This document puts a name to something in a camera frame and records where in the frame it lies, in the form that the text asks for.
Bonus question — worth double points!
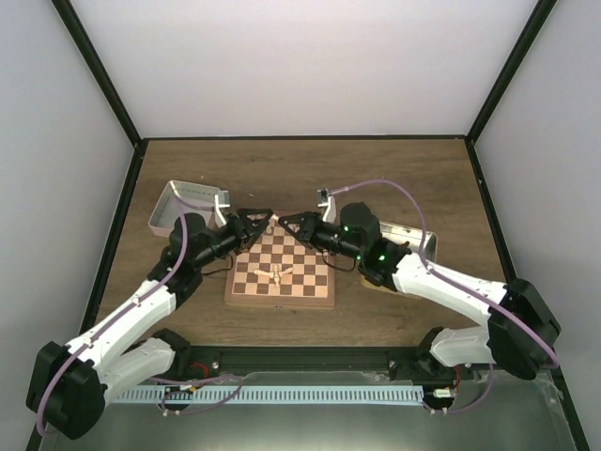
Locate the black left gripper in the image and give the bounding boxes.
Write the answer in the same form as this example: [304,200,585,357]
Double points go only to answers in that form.
[194,209,274,270]

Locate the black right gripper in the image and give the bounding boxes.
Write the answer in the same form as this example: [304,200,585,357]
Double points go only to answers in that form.
[280,210,364,260]

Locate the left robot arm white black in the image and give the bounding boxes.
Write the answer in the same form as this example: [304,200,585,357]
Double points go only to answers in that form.
[25,209,273,440]

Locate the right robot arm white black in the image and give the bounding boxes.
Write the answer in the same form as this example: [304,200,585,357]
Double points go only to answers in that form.
[278,202,561,380]

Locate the wooden chess board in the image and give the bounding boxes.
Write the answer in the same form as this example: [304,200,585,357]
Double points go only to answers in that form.
[224,214,335,309]

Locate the pink metal tin tray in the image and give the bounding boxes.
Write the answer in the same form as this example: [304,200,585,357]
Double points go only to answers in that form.
[147,180,220,238]

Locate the yellow metal tin tray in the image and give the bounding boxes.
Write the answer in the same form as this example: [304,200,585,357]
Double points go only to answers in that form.
[379,221,438,262]

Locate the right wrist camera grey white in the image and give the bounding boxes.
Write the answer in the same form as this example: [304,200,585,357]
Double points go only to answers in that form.
[316,189,336,224]

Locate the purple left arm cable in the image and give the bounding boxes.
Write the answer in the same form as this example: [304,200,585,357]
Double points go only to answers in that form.
[35,194,245,436]

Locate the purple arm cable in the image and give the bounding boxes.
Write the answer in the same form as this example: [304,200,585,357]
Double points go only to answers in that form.
[35,194,245,436]
[328,179,561,417]

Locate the black aluminium frame rail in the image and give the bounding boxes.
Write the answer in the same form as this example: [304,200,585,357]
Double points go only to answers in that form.
[177,345,557,377]

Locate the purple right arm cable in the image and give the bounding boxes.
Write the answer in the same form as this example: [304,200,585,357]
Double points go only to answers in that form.
[328,179,561,417]

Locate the light blue slotted cable duct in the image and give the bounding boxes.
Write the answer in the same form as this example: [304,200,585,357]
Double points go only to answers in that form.
[116,385,424,407]

